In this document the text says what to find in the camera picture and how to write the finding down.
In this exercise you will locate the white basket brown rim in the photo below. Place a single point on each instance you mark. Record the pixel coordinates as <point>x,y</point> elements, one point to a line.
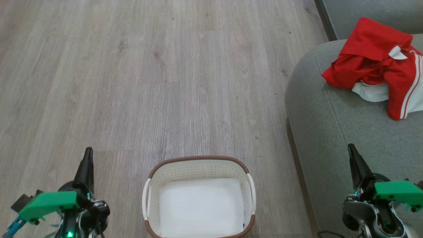
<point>198,168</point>

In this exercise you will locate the red white striped garment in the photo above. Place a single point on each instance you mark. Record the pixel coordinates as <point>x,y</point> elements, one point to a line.
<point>396,99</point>

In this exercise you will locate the grey sofa adjoining section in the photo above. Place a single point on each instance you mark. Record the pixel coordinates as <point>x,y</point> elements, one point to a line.
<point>380,13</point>

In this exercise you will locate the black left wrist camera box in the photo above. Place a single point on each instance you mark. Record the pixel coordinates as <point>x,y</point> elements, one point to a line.
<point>21,202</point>

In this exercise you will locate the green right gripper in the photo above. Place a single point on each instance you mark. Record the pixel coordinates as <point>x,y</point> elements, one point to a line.
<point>400,193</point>

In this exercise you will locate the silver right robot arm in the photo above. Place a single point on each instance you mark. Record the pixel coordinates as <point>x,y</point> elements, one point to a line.
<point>373,218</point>

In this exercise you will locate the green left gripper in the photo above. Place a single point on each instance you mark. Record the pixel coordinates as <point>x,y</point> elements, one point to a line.
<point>49,203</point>

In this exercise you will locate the grey sofa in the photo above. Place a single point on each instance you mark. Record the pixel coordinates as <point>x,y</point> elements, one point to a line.
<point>337,132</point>

